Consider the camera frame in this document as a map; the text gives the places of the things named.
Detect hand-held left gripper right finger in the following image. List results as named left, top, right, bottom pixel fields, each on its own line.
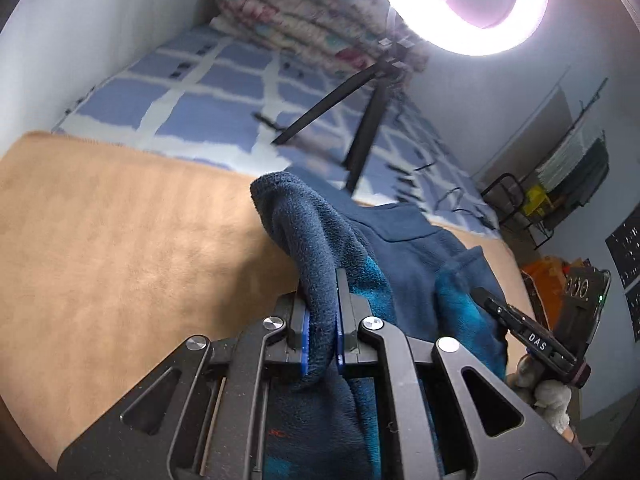
left=336, top=269, right=586, bottom=480

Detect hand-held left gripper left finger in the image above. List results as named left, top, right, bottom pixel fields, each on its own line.
left=57, top=294, right=312, bottom=480

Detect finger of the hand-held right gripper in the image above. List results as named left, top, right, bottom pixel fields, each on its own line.
left=472, top=287, right=577, bottom=372

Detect blue fleece garment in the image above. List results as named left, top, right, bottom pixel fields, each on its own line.
left=249, top=171, right=510, bottom=480

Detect clothes drying rack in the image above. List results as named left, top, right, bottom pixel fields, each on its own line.
left=537, top=77, right=612, bottom=222

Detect person's right hand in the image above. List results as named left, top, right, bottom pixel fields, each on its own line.
left=515, top=355, right=573, bottom=435

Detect orange box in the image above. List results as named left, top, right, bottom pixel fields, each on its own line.
left=522, top=257, right=567, bottom=327

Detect black metal chair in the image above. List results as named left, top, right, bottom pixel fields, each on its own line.
left=480, top=172, right=552, bottom=252

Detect dark hanging garment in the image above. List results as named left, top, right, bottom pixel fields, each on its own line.
left=550, top=140, right=612, bottom=212

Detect white hanging towel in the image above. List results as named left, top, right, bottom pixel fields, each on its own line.
left=537, top=130, right=601, bottom=191

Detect tan blanket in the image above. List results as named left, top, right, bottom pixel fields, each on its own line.
left=0, top=131, right=540, bottom=471

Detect blue checkered bedsheet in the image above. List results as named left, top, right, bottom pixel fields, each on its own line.
left=52, top=22, right=501, bottom=235

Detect folded floral quilt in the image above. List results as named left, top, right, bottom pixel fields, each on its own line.
left=212, top=0, right=431, bottom=75

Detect dark wall poster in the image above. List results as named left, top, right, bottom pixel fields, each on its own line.
left=605, top=205, right=640, bottom=342

